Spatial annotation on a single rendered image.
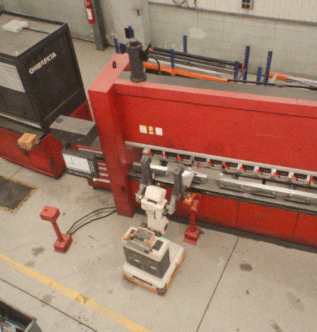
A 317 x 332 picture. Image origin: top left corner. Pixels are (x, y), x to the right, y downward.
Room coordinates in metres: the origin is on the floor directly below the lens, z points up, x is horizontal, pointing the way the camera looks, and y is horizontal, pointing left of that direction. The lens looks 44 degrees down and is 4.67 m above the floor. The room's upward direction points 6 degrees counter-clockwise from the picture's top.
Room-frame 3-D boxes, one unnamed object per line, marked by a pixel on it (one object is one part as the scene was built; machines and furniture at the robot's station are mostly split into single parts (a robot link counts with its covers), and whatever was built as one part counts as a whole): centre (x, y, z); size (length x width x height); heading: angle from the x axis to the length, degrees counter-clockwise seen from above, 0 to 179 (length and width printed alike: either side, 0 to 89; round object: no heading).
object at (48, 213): (3.35, 1.52, 0.41); 0.25 x 0.20 x 0.83; 157
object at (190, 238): (3.26, -0.37, 0.06); 0.25 x 0.20 x 0.12; 151
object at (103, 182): (4.51, 0.87, 0.50); 0.50 x 0.50 x 1.00; 67
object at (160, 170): (3.82, 0.13, 0.92); 0.50 x 0.06 x 0.10; 67
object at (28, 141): (4.59, 1.95, 1.04); 0.30 x 0.26 x 0.12; 57
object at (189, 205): (3.28, -0.38, 0.75); 0.20 x 0.16 x 0.18; 61
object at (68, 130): (3.65, 0.97, 1.53); 0.51 x 0.25 x 0.85; 64
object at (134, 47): (3.94, 0.06, 2.53); 0.33 x 0.25 x 0.47; 67
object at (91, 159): (3.55, 0.96, 1.42); 0.45 x 0.12 x 0.36; 64
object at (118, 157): (4.15, 0.45, 1.15); 0.85 x 0.25 x 2.30; 157
